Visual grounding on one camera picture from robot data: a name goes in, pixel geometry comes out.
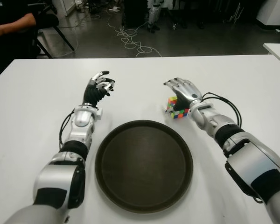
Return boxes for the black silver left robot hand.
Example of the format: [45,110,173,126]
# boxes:
[83,70,115,107]

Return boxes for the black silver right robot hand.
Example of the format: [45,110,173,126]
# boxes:
[163,77,203,112]

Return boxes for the multicoloured Rubik's cube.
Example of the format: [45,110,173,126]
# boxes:
[164,96,191,119]

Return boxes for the bystander bare forearm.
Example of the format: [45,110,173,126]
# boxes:
[0,12,37,38]

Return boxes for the round dark brown plate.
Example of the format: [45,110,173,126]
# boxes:
[94,119,194,213]

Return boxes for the black office chair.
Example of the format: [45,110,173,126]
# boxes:
[34,3,75,59]

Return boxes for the white standing robot legs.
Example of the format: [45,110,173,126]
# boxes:
[148,0,161,32]

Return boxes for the white box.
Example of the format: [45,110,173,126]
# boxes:
[51,0,77,17]

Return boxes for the grey metal folding stand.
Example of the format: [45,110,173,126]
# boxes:
[228,0,245,24]

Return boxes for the tall black cabinet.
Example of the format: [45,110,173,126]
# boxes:
[122,0,150,28]

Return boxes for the bystander black clothed body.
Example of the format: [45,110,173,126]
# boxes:
[0,0,40,80]

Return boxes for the white side table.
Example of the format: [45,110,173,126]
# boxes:
[263,43,280,65]

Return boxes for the white cabinet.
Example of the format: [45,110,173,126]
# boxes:
[256,0,280,30]

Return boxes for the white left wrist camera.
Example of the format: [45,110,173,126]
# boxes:
[93,107,104,120]

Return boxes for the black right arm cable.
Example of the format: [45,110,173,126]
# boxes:
[202,92,263,203]

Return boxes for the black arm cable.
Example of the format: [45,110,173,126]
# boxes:
[202,92,263,203]
[58,109,75,150]

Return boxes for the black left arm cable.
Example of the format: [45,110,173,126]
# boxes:
[58,109,75,150]

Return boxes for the tangled white floor cable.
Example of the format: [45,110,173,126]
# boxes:
[107,16,163,58]

